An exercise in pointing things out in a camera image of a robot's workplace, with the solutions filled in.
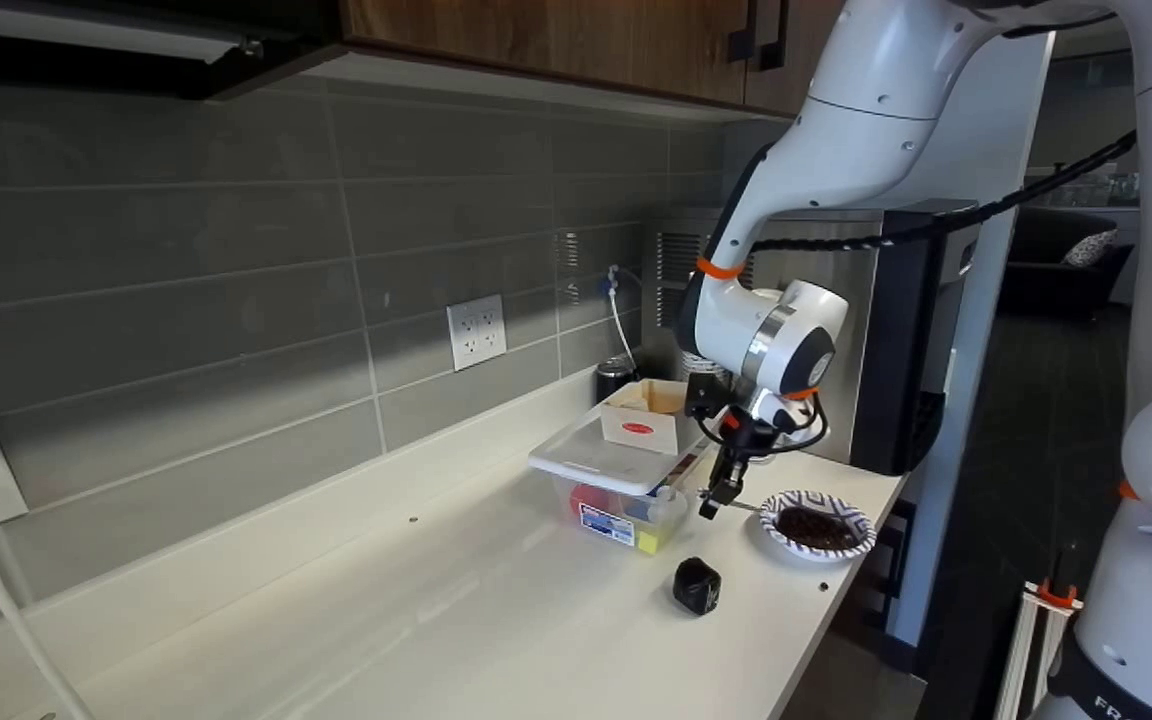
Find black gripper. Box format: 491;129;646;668
682;370;796;523

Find blue patterned paper bowl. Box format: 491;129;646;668
749;488;881;571

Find dark coffee grounds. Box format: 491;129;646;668
773;501;866;555

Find small wooden box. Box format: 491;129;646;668
597;377;703;459

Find small black cylinder object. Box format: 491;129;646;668
670;553;729;620

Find clear plastic storage bin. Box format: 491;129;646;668
523;409;729;559

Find white pole with orange band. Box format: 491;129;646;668
993;575;1090;720

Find dark sofa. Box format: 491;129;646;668
1003;210;1138;320

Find dark range hood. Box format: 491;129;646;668
0;0;344;109

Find white double wall outlet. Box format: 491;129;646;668
443;293;511;377

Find black corrugated cable conduit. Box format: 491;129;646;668
744;129;1145;262

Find brown wooden wall cabinet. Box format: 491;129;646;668
332;0;876;122

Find white power cable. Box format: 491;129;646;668
0;523;95;720

